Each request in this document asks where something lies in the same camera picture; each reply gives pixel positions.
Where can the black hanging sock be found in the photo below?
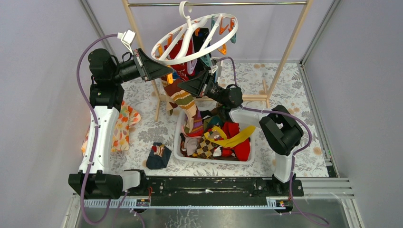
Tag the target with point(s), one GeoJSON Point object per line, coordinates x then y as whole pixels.
{"type": "Point", "coordinates": [198, 41]}

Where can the argyle brown yellow sock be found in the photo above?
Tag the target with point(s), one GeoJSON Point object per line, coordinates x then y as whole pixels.
{"type": "Point", "coordinates": [205, 149]}

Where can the navy blue sock bundle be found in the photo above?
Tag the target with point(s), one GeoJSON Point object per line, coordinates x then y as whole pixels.
{"type": "Point", "coordinates": [159, 156]}

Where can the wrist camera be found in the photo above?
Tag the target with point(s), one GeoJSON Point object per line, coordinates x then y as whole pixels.
{"type": "Point", "coordinates": [213, 67]}
{"type": "Point", "coordinates": [127, 38]}

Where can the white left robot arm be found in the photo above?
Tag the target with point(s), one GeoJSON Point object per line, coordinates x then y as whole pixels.
{"type": "Point", "coordinates": [94, 179]}

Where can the red sock in bin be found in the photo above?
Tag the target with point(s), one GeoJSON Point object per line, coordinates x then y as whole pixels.
{"type": "Point", "coordinates": [242, 150]}

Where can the orange floral cloth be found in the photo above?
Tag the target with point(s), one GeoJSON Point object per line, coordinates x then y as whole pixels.
{"type": "Point", "coordinates": [125, 124]}

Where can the multicolour striped long sock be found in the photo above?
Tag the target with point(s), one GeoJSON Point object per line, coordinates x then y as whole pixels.
{"type": "Point", "coordinates": [177, 97]}

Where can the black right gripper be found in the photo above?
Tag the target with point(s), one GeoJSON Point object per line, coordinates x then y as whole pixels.
{"type": "Point", "coordinates": [195, 86]}

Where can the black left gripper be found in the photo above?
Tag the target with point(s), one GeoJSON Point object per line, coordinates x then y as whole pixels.
{"type": "Point", "coordinates": [140, 64]}

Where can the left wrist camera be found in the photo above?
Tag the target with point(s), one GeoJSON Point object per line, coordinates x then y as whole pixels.
{"type": "Point", "coordinates": [127, 38]}

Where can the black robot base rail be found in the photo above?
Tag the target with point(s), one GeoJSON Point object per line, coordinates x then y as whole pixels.
{"type": "Point", "coordinates": [253, 186]}

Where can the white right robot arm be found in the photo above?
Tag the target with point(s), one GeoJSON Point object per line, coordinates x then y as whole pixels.
{"type": "Point", "coordinates": [282, 131]}

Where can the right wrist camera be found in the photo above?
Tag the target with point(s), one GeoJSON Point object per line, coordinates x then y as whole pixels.
{"type": "Point", "coordinates": [213, 67]}

